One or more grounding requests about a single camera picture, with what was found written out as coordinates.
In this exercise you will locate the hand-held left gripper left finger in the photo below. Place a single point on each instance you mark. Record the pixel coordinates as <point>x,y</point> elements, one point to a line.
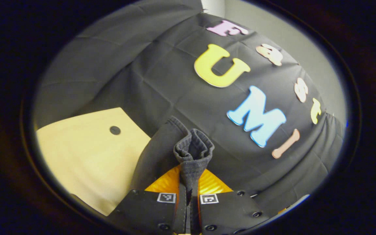
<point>142,209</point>

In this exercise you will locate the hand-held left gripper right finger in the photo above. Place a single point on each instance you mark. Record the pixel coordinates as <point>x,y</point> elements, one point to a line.
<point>227,209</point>

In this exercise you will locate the dark grey jeans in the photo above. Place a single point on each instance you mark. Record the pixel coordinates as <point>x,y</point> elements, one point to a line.
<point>162,153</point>

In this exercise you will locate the black round table grommet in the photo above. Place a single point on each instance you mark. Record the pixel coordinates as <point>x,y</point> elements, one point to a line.
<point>115,130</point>

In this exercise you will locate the black backdrop cloth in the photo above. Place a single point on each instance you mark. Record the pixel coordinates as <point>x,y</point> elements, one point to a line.
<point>162,65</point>

